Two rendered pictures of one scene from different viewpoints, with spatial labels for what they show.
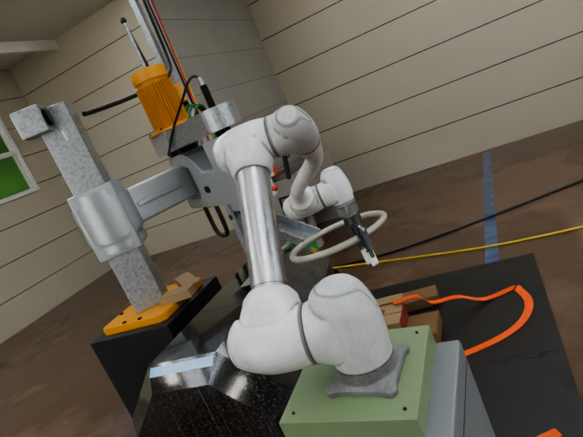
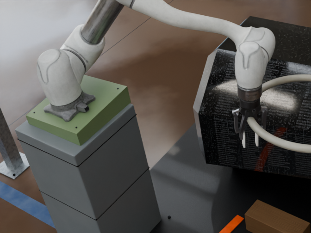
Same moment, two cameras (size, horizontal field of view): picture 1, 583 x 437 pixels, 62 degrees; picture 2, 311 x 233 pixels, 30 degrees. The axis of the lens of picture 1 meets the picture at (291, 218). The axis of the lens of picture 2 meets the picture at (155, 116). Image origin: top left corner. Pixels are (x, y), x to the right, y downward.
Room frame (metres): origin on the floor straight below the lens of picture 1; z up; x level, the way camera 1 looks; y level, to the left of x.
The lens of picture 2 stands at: (2.17, -1.96, 2.35)
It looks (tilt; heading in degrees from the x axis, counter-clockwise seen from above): 37 degrees down; 109
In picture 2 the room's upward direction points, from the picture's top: 12 degrees counter-clockwise
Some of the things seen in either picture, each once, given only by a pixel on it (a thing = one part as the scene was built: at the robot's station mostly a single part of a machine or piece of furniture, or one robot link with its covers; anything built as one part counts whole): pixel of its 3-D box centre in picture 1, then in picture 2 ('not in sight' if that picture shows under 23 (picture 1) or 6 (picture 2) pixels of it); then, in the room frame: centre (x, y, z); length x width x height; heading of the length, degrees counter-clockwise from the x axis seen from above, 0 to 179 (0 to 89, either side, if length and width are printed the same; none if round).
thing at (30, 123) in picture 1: (34, 121); not in sight; (2.78, 1.07, 2.00); 0.20 x 0.18 x 0.15; 65
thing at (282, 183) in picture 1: (302, 202); not in sight; (5.70, -0.20, 0.43); 1.30 x 0.62 x 0.86; 153
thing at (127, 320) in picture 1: (153, 304); not in sight; (2.91, 0.99, 0.76); 0.49 x 0.49 x 0.05; 65
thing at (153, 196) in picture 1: (137, 203); not in sight; (3.03, 0.83, 1.37); 0.74 x 0.34 x 0.25; 127
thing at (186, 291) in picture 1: (178, 294); not in sight; (2.76, 0.78, 0.81); 0.20 x 0.10 x 0.05; 73
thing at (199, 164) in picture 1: (217, 179); not in sight; (3.08, 0.33, 1.31); 0.74 x 0.23 x 0.49; 29
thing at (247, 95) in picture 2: (347, 208); (249, 89); (1.95, -0.23, 1.08); 0.09 x 0.09 x 0.06
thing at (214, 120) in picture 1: (196, 132); not in sight; (3.03, 0.32, 1.62); 0.96 x 0.25 x 0.17; 29
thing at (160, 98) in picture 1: (162, 99); not in sight; (3.31, 0.46, 1.90); 0.31 x 0.28 x 0.40; 119
